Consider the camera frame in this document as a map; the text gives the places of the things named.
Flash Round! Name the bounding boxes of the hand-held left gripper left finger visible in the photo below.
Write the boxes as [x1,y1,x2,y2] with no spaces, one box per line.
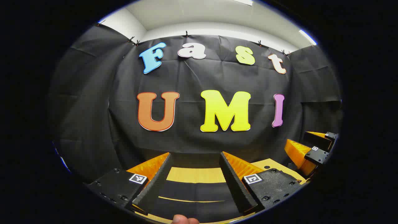
[88,152,173,216]

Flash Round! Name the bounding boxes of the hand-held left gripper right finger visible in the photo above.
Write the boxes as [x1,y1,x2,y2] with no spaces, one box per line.
[219,152,302,216]

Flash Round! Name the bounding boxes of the dark grey jeans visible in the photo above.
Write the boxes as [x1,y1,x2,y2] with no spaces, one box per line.
[137,180,249,223]

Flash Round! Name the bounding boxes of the black backdrop cloth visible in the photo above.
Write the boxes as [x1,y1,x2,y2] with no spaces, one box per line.
[48,23,342,184]

